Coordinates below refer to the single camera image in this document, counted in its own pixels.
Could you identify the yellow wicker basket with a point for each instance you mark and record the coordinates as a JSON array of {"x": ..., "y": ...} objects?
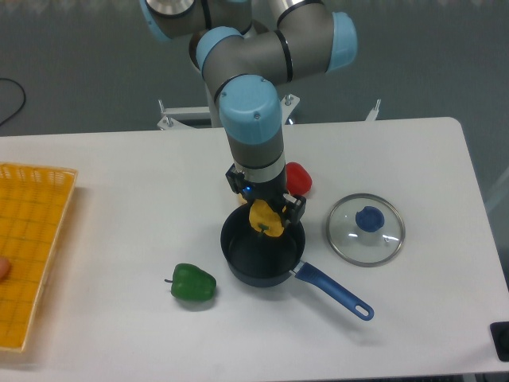
[{"x": 34, "y": 202}]

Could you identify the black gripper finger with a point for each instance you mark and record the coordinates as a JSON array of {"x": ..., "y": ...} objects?
[
  {"x": 294, "y": 209},
  {"x": 241, "y": 197}
]

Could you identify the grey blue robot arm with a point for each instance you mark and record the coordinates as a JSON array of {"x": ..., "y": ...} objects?
[{"x": 242, "y": 69}]

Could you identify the white metal robot base frame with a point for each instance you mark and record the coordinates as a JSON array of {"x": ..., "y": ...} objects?
[{"x": 182, "y": 118}]

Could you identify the glass lid with blue knob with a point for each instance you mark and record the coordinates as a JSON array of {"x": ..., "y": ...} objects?
[{"x": 365, "y": 230}]

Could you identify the yellow bell pepper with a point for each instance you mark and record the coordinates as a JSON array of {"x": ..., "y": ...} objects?
[{"x": 264, "y": 220}]

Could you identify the dark pot with blue handle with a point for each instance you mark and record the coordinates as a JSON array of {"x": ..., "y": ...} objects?
[{"x": 263, "y": 261}]

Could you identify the person fingertip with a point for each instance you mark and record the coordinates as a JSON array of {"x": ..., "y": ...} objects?
[{"x": 5, "y": 266}]

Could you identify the black object at table edge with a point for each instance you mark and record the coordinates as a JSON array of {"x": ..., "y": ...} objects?
[{"x": 500, "y": 336}]

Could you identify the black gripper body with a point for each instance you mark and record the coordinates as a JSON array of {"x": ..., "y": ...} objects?
[{"x": 272, "y": 191}]

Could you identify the red bell pepper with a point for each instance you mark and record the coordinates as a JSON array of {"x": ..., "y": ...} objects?
[{"x": 299, "y": 182}]

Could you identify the green bell pepper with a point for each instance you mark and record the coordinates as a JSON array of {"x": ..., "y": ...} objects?
[{"x": 190, "y": 283}]

